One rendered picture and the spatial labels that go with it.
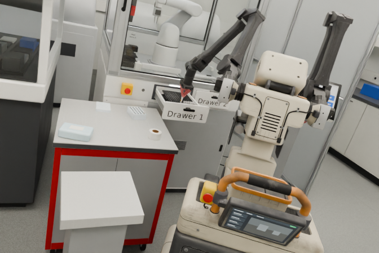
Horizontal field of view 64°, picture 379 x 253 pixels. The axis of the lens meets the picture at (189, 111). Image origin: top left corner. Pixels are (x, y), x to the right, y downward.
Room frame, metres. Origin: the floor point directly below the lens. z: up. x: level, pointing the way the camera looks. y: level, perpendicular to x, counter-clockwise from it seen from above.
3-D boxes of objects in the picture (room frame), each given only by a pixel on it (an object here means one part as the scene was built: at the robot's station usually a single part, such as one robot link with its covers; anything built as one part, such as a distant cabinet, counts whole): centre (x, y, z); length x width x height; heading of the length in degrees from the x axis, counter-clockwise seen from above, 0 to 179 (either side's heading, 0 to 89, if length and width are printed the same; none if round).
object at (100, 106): (1.76, 0.53, 0.77); 0.13 x 0.09 x 0.02; 20
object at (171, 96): (1.93, 0.10, 0.87); 0.22 x 0.18 x 0.06; 23
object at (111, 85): (2.50, 0.29, 0.87); 1.02 x 0.95 x 0.14; 113
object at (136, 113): (1.77, 0.32, 0.78); 0.12 x 0.08 x 0.04; 34
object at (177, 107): (1.75, 0.02, 0.87); 0.29 x 0.02 x 0.11; 113
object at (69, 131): (1.33, 0.52, 0.78); 0.15 x 0.10 x 0.04; 99
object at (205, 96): (2.16, -0.15, 0.87); 0.29 x 0.02 x 0.11; 113
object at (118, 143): (1.61, 0.40, 0.38); 0.62 x 0.58 x 0.76; 113
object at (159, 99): (1.94, 0.10, 0.86); 0.40 x 0.26 x 0.06; 23
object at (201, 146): (2.50, 0.28, 0.40); 1.03 x 0.95 x 0.80; 113
